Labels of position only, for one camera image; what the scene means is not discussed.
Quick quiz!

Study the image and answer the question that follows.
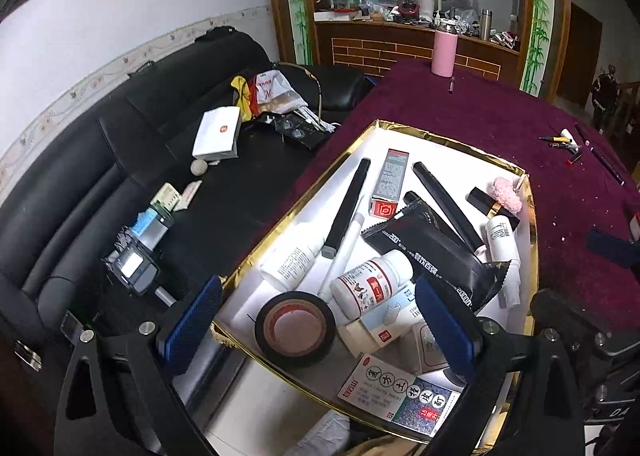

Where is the blue white staples box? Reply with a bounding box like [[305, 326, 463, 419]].
[[338, 286, 422, 358]]

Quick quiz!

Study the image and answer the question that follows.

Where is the black foil snack packet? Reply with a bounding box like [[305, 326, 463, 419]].
[[361, 198, 509, 312]]

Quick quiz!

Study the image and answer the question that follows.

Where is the black tape roll red core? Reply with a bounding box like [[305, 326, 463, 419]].
[[254, 291, 336, 368]]

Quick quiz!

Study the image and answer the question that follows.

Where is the white labelled pill bottle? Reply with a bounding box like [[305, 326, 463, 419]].
[[259, 222, 324, 291]]

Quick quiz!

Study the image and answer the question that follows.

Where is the black gold lipstick tube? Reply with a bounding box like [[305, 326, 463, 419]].
[[466, 187, 520, 231]]

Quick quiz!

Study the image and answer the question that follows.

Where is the gold-edged white cardboard box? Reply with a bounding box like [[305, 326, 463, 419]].
[[215, 120, 538, 443]]

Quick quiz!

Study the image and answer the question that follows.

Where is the long silver red box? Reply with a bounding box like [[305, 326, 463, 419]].
[[369, 148, 409, 219]]

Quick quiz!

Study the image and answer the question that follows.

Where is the small silver medicine box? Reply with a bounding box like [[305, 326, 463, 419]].
[[399, 320, 448, 376]]

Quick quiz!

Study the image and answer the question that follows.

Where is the black tape roll white core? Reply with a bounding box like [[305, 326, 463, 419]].
[[427, 367, 466, 390]]

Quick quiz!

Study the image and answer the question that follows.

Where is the white spray bottle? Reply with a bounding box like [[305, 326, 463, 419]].
[[485, 216, 521, 309]]

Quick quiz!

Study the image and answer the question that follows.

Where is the white tube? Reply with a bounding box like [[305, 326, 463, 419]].
[[318, 212, 364, 303]]

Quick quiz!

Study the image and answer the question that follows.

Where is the printed white card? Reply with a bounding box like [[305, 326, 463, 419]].
[[337, 354, 460, 438]]

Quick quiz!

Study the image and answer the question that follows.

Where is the black marker white cap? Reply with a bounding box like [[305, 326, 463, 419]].
[[412, 161, 486, 256]]

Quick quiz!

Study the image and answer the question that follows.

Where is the black handheld device with screen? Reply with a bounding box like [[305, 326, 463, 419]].
[[104, 237, 160, 296]]

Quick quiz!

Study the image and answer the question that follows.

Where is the clear water bottle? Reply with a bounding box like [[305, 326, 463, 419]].
[[130, 205, 174, 251]]

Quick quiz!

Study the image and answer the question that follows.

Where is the white powder puff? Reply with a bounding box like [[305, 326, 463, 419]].
[[491, 178, 523, 214]]

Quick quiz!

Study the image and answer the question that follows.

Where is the black leather sofa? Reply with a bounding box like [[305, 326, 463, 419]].
[[0, 25, 369, 456]]

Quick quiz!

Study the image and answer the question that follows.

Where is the thick black marker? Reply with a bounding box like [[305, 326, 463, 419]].
[[321, 158, 371, 259]]

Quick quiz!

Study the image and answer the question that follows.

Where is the small beige ball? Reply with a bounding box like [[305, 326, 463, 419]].
[[190, 159, 208, 176]]

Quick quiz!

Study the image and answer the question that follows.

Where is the white box red logo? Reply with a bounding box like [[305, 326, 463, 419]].
[[192, 106, 241, 162]]

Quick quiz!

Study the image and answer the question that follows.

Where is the yellow black pen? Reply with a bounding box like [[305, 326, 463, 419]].
[[538, 136, 573, 144]]

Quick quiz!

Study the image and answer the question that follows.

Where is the long black pen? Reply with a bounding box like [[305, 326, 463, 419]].
[[575, 124, 625, 186]]

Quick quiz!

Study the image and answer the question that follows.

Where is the yellow cloth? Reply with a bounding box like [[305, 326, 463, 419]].
[[231, 76, 254, 122]]

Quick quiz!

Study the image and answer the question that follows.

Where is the white plastic bag red print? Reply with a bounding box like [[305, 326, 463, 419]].
[[252, 69, 307, 115]]

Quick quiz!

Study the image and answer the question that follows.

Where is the pink thermos bottle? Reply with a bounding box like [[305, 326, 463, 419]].
[[432, 24, 458, 78]]

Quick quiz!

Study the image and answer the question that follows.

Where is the wooden cabinet counter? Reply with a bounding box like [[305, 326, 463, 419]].
[[314, 20, 523, 88]]

